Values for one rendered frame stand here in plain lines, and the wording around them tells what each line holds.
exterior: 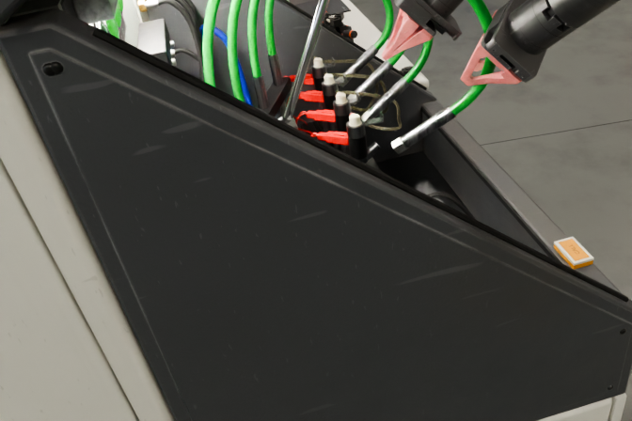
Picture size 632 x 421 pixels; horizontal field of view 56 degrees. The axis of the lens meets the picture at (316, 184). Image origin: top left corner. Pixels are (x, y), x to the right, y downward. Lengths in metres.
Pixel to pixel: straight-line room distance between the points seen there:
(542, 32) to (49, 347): 0.59
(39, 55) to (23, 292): 0.22
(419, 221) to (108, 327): 0.31
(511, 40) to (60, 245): 0.50
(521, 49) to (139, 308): 0.49
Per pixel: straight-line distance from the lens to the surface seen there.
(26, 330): 0.60
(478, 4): 0.74
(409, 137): 0.81
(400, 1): 0.82
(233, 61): 0.91
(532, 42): 0.71
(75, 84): 0.46
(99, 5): 0.52
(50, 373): 0.64
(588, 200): 2.63
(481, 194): 1.10
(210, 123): 0.47
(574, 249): 0.91
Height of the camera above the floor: 1.56
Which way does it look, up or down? 34 degrees down
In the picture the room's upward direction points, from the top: 10 degrees counter-clockwise
